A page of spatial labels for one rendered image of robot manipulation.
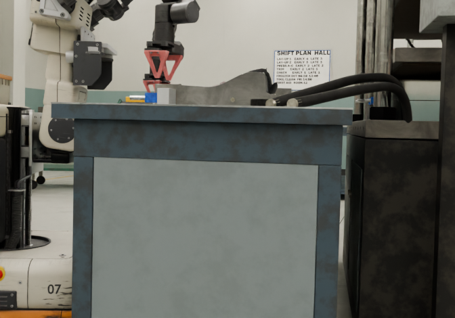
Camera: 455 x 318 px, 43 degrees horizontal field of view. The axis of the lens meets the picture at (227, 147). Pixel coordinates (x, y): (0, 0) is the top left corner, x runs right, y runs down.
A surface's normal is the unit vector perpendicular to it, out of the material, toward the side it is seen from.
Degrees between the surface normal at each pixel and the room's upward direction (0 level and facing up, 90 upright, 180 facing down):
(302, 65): 90
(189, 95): 90
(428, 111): 90
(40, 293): 90
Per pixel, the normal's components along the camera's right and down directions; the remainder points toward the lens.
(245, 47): -0.29, 0.04
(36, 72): 0.96, 0.04
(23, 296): 0.04, 0.04
